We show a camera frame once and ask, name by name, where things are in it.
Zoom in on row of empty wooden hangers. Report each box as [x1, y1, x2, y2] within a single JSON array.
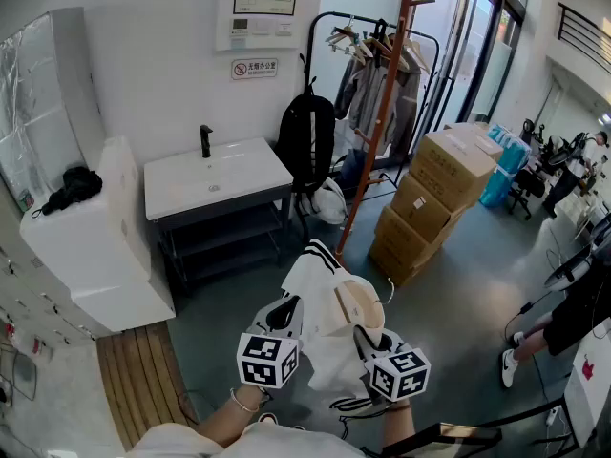
[[325, 25, 431, 73]]

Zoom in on black railing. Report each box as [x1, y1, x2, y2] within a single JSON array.
[[557, 1, 611, 61]]

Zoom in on brown wooden coat stand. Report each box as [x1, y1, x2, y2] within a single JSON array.
[[336, 0, 436, 257]]

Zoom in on plastic wrapped white panel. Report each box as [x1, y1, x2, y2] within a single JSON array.
[[0, 7, 106, 209]]

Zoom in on black framed glass door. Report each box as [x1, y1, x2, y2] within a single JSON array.
[[414, 0, 531, 128]]

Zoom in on white shirt with black stripes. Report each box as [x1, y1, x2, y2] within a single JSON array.
[[281, 239, 397, 417]]

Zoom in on red white wall sign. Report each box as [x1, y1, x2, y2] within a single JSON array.
[[231, 58, 279, 81]]

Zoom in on white locker cabinet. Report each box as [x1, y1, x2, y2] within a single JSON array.
[[0, 245, 96, 352]]

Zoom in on wooden slat mat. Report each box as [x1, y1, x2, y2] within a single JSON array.
[[96, 322, 197, 452]]

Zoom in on person's left forearm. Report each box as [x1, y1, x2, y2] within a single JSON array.
[[195, 384, 268, 448]]

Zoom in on person's right forearm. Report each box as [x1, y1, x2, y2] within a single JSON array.
[[381, 401, 416, 448]]

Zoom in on wooden clothes hanger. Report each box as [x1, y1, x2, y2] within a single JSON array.
[[333, 277, 395, 338]]

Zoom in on thin wrist bracelet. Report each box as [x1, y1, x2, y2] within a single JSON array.
[[229, 387, 262, 414]]

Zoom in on stack of cardboard boxes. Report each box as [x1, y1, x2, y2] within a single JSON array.
[[368, 121, 505, 288]]

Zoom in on black backpack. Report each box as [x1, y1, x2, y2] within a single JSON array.
[[275, 78, 337, 195]]

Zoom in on blue wrapped packages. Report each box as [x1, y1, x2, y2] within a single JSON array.
[[478, 122, 533, 209]]

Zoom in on dark vanity cabinet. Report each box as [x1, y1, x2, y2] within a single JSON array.
[[152, 186, 293, 295]]

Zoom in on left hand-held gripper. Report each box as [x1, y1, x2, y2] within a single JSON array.
[[237, 295, 305, 390]]

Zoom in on white sink basin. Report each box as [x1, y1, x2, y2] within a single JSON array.
[[143, 136, 294, 222]]

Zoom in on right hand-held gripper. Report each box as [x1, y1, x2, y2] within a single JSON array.
[[352, 324, 432, 404]]

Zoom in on black flat device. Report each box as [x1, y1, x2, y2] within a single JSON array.
[[362, 422, 502, 458]]

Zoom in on grey jacket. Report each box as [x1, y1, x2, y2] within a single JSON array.
[[333, 48, 424, 159]]

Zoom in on black metal garment rack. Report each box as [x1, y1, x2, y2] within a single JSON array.
[[305, 10, 454, 199]]

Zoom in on white boxy appliance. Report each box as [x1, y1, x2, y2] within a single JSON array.
[[19, 135, 177, 333]]

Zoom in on white side table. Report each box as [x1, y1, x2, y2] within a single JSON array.
[[562, 317, 611, 448]]

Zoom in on white wall board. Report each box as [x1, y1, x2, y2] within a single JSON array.
[[214, 0, 303, 52]]

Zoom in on black office chair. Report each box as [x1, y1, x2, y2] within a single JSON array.
[[508, 167, 546, 221]]

